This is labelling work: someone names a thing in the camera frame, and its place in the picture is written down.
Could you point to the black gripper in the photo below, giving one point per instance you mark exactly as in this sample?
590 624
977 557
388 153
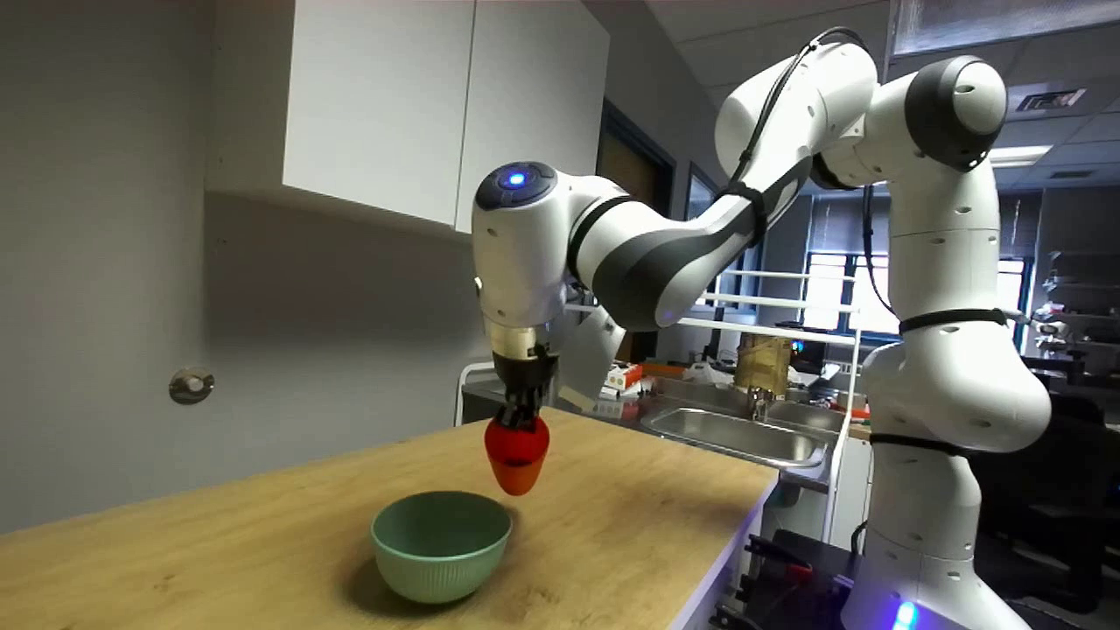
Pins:
522 373

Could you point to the red plastic cup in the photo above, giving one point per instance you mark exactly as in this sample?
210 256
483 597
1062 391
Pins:
516 457

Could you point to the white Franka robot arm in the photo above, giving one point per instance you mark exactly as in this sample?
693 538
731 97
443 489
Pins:
933 387

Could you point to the green bowl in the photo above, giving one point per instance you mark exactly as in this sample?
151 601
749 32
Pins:
440 543

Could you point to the stainless steel sink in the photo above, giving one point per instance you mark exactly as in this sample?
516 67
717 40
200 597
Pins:
737 436

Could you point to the brown paper towel roll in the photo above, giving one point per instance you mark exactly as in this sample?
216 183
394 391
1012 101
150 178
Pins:
765 361

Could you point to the white shelf rack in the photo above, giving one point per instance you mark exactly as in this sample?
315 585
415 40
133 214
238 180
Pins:
807 309

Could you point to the black and red base device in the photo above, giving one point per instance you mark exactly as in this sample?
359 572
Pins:
774 582

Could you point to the white rail on counter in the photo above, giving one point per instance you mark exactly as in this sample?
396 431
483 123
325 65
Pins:
468 391

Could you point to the white wall cabinet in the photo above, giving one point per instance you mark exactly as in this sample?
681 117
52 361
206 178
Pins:
406 107

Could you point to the round silver wall knob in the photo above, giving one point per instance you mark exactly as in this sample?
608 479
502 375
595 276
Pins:
191 387

